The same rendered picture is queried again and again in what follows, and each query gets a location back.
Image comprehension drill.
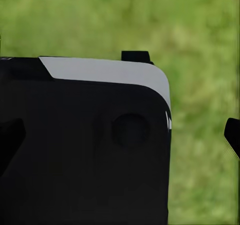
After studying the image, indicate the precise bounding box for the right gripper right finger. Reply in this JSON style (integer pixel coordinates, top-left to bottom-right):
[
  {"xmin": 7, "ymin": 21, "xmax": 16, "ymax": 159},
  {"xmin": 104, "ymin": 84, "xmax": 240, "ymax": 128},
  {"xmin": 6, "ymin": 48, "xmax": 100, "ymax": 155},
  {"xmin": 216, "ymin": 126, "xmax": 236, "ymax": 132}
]
[{"xmin": 224, "ymin": 117, "xmax": 240, "ymax": 158}]

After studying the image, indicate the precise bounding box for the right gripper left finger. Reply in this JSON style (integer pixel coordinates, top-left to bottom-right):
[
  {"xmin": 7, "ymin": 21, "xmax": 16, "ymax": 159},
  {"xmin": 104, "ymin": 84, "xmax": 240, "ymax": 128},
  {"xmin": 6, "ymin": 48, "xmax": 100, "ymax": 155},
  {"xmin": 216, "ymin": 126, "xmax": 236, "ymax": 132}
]
[{"xmin": 0, "ymin": 118, "xmax": 26, "ymax": 178}]

